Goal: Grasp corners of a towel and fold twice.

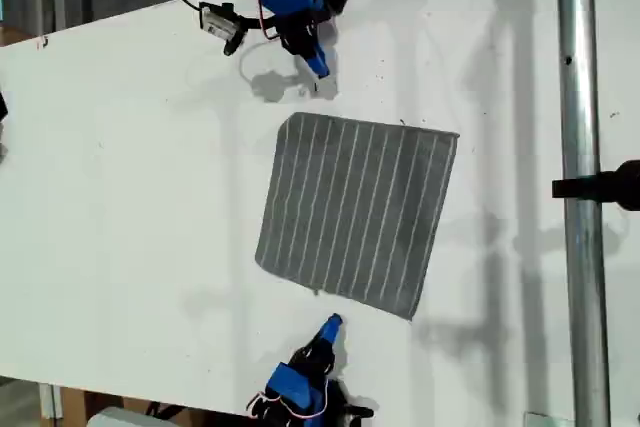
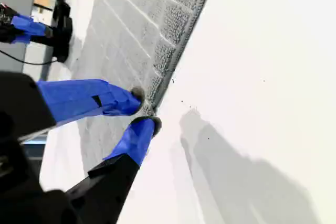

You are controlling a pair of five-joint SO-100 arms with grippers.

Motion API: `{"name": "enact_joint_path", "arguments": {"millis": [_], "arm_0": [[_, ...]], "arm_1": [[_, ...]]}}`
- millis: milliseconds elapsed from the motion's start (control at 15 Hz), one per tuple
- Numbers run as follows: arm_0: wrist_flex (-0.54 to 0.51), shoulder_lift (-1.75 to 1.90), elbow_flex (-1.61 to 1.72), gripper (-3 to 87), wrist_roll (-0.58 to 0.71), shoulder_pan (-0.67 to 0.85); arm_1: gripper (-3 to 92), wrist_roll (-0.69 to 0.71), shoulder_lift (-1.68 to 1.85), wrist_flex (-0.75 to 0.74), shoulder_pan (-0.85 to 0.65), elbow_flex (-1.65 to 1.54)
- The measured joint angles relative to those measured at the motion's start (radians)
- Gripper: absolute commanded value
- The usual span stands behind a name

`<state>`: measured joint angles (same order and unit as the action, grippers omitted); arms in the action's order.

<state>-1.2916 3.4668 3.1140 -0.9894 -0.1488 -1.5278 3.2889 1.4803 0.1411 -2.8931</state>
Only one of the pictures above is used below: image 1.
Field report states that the grey striped towel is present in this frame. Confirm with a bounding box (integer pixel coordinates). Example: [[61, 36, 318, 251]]
[[254, 111, 460, 322]]

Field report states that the brown cardboard box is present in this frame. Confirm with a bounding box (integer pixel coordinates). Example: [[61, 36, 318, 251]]
[[58, 385, 236, 427]]

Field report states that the steel post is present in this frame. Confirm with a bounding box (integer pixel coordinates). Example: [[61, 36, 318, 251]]
[[555, 0, 612, 427]]

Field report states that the black camera stalk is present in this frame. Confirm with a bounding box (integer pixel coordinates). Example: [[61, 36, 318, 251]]
[[222, 15, 281, 57]]

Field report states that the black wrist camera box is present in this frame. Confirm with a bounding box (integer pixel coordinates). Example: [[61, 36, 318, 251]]
[[198, 1, 237, 41], [343, 402, 376, 422]]

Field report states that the white foam block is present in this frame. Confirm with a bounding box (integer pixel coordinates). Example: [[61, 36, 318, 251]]
[[87, 406, 194, 427]]

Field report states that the black clamp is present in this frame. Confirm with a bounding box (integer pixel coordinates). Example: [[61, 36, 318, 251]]
[[551, 159, 640, 211]]

